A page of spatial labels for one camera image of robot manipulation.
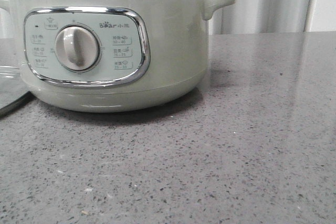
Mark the pale green electric pot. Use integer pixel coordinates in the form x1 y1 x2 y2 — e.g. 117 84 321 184
1 0 236 113

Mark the glass pot lid steel rim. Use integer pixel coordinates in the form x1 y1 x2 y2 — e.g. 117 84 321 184
0 64 34 116

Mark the beige timer knob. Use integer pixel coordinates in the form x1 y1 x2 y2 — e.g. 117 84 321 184
55 26 100 71

